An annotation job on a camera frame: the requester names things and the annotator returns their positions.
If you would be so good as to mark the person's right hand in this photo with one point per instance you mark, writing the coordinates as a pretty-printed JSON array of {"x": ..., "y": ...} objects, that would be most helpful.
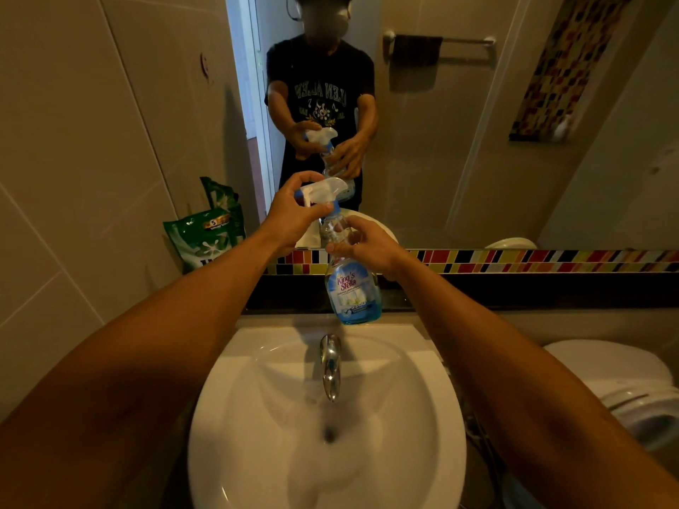
[{"x": 379, "y": 251}]

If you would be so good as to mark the person's left hand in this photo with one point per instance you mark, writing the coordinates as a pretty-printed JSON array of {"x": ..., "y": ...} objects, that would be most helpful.
[{"x": 284, "y": 217}]

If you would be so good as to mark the person's left thumb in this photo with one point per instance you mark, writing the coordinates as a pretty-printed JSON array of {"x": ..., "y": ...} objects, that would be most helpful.
[{"x": 317, "y": 211}]

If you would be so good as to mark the person's right thumb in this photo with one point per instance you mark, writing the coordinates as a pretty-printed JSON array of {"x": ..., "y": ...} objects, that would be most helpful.
[{"x": 343, "y": 250}]

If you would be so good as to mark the clear blue spray bottle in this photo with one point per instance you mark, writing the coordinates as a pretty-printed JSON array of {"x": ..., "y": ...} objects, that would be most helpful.
[{"x": 354, "y": 296}]

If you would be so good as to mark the person's left forearm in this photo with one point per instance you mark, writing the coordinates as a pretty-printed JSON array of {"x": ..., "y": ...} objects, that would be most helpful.
[{"x": 138, "y": 365}]

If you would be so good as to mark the person's right forearm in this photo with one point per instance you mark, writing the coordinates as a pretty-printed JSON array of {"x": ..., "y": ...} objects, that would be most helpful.
[{"x": 520, "y": 397}]

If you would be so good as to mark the chrome faucet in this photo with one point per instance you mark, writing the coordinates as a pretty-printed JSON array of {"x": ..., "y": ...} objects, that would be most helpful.
[{"x": 330, "y": 365}]

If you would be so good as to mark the green detergent bag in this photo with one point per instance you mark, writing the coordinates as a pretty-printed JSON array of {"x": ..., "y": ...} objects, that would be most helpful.
[{"x": 201, "y": 238}]

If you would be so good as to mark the white ceramic sink basin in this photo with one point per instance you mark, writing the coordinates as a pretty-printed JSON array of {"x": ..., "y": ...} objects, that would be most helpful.
[{"x": 382, "y": 418}]

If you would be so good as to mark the white toilet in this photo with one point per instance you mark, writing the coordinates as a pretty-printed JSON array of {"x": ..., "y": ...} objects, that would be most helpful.
[{"x": 631, "y": 386}]

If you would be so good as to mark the wall mirror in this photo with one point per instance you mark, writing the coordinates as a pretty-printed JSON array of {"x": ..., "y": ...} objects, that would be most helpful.
[{"x": 477, "y": 153}]

